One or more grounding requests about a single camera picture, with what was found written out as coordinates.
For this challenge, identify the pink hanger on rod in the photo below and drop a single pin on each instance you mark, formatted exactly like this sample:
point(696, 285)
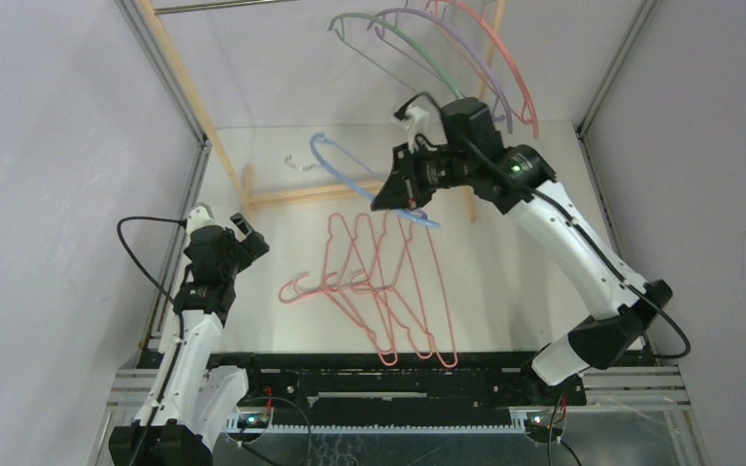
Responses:
point(495, 67)

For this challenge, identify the purple plastic hanger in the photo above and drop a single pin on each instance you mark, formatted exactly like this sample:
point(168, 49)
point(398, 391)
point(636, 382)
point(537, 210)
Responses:
point(479, 64)

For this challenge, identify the blue plastic hanger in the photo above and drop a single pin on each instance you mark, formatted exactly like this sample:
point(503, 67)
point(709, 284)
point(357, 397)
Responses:
point(416, 215)

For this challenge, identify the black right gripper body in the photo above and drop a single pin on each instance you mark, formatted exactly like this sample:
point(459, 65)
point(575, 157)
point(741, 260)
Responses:
point(413, 173)

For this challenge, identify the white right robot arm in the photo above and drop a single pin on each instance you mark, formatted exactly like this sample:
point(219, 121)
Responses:
point(521, 184)

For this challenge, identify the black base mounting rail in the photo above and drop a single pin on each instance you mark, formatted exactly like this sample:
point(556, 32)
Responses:
point(347, 391)

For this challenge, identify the metal hanging rod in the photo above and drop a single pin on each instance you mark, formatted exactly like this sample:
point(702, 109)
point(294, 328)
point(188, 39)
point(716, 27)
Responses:
point(213, 6)

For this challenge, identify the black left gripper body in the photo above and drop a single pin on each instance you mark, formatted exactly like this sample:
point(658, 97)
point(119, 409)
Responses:
point(249, 248)

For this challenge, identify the wooden hanger rack frame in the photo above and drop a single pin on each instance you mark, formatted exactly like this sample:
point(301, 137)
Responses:
point(259, 81)

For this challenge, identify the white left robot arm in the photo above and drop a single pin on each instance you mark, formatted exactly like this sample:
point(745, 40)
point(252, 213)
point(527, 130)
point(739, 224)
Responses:
point(182, 416)

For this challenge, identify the green plastic hanger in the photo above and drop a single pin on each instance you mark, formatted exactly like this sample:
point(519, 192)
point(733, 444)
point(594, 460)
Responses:
point(337, 26)

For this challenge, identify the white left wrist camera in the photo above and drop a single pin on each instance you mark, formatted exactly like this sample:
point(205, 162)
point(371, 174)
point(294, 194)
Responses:
point(199, 216)

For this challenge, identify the pink wire hanger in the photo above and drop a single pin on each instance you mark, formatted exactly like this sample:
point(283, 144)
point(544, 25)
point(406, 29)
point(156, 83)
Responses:
point(350, 264)
point(369, 274)
point(379, 289)
point(406, 297)

